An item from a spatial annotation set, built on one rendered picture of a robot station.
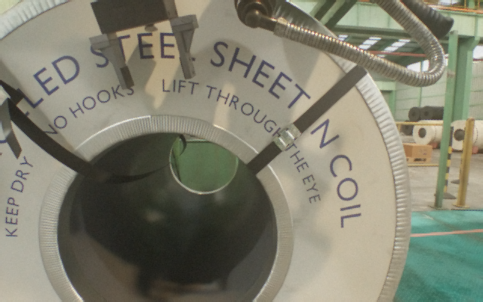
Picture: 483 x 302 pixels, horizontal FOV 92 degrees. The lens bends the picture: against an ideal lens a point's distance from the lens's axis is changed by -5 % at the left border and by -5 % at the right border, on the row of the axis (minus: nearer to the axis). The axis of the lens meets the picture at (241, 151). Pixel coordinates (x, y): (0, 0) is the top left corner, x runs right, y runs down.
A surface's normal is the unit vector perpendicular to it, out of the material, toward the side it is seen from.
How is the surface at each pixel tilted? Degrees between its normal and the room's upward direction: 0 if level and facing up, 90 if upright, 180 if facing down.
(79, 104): 90
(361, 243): 90
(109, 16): 114
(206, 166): 90
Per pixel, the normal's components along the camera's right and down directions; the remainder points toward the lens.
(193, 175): 0.08, 0.11
